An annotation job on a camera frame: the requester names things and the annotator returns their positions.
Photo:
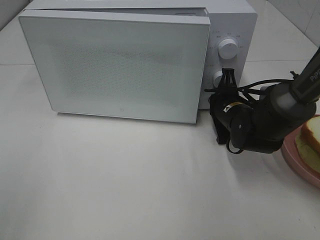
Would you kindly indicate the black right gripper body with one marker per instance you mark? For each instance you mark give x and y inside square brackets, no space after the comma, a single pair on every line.
[224,105]

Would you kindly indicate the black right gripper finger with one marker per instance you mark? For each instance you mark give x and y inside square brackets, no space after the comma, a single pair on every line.
[231,80]
[224,82]

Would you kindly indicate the pink round plate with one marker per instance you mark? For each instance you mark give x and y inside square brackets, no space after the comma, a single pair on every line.
[291,156]

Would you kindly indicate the white bread sandwich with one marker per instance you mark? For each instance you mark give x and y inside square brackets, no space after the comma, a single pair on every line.
[308,143]

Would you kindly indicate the white microwave door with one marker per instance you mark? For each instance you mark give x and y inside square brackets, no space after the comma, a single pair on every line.
[123,65]

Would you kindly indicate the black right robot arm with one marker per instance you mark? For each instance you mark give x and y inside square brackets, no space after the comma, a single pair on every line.
[257,117]

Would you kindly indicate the lower white microwave knob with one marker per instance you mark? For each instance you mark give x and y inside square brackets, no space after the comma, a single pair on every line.
[216,78]

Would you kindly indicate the white microwave knob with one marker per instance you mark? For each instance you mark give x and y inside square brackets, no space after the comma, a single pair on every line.
[228,48]
[216,78]

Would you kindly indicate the upper white microwave knob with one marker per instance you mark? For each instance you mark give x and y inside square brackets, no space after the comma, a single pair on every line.
[228,48]

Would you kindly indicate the white microwave oven body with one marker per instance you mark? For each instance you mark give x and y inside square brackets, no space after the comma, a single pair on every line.
[228,19]

